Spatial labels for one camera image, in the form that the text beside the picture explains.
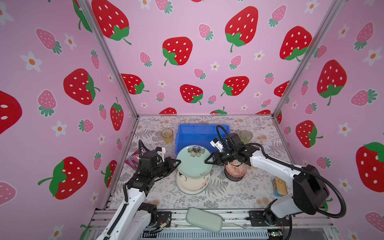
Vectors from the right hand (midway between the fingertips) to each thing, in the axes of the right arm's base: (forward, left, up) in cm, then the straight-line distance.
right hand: (205, 162), depth 77 cm
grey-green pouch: (-24, -2, -13) cm, 27 cm away
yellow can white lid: (+19, -38, -10) cm, 44 cm away
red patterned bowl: (+2, -17, -9) cm, 20 cm away
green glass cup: (+31, -26, -14) cm, 43 cm away
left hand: (-2, +13, +2) cm, 13 cm away
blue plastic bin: (+29, +10, -14) cm, 33 cm away
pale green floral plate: (-2, +6, 0) cm, 7 cm away
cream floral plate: (-9, +7, -14) cm, 18 cm away
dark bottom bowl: (-4, -16, -8) cm, 18 cm away
